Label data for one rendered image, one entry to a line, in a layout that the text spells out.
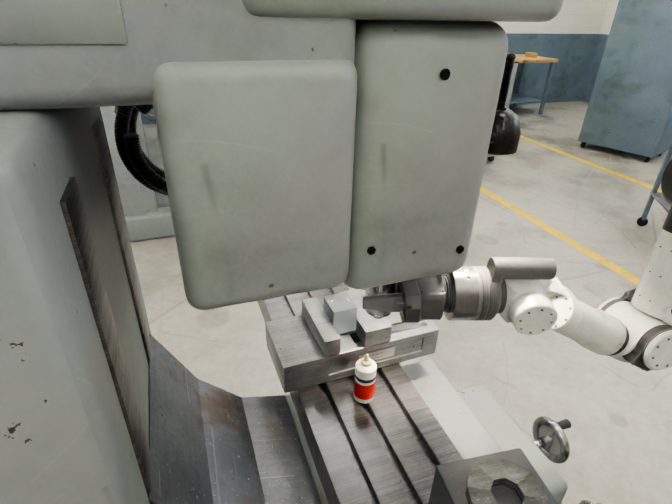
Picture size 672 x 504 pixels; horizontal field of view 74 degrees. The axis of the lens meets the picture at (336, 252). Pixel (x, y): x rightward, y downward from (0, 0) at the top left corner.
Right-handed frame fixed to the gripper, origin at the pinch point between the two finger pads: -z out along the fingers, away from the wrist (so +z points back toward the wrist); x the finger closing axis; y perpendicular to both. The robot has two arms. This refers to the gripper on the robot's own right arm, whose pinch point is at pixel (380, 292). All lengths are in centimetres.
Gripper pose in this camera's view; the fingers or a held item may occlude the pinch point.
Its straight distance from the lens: 72.8
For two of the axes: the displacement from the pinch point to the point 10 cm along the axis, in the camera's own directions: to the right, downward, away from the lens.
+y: -0.2, 8.7, 4.9
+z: 10.0, 0.1, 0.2
